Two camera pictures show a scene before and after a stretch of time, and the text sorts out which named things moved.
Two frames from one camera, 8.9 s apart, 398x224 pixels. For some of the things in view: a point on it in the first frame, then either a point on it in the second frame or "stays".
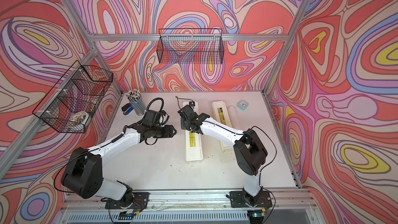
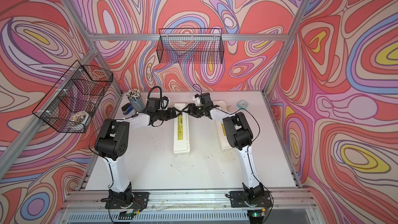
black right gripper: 184,124 → 191,110
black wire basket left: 71,109 stays
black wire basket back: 190,46 stays
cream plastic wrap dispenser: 194,148 → 181,132
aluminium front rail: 282,199 stays
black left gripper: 168,132 → 172,112
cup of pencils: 134,96 stays
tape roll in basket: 81,116 stays
